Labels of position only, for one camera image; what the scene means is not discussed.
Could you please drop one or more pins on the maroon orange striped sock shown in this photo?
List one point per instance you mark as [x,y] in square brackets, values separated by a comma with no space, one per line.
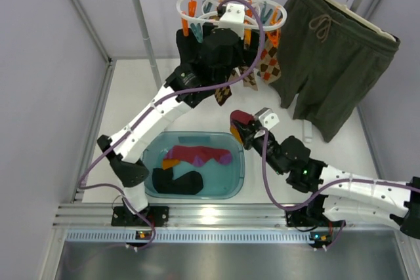
[238,116]

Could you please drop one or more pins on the black sock in bin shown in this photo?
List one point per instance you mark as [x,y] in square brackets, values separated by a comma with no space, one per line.
[190,183]

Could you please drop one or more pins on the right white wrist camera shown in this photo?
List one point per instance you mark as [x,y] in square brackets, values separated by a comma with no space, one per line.
[267,118]

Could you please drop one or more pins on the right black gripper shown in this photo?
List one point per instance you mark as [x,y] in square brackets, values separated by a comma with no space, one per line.
[247,130]

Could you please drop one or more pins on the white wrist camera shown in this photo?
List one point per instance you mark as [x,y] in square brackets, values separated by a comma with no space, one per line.
[233,19]
[267,118]

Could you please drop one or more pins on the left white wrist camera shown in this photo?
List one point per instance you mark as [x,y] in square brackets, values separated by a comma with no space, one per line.
[233,19]

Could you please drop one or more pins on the brown yellow argyle sock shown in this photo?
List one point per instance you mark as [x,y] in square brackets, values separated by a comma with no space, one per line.
[223,94]

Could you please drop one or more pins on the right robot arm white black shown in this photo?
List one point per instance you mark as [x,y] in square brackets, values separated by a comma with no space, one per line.
[335,195]

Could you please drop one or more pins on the aluminium rail frame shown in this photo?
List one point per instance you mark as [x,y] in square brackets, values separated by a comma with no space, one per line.
[181,223]

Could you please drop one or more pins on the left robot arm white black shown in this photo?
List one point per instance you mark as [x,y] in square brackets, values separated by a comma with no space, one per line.
[180,93]

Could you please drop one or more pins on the white clip sock hanger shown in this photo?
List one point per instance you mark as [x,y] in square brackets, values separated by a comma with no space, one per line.
[259,14]

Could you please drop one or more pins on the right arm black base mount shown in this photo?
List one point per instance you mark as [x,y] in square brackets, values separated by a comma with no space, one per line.
[308,217]

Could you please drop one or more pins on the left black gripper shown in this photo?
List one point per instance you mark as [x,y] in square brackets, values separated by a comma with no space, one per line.
[203,33]

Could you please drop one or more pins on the teal plastic bin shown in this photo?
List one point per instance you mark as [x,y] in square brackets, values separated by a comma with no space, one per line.
[219,181]

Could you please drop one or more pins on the maroon purple sock in bin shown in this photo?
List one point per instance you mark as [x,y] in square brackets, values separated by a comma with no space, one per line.
[197,156]

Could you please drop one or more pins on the olive green shorts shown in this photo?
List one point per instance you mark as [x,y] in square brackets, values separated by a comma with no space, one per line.
[329,58]

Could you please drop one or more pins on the brown beige argyle sock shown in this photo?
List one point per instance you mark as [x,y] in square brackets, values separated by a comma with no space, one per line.
[249,81]

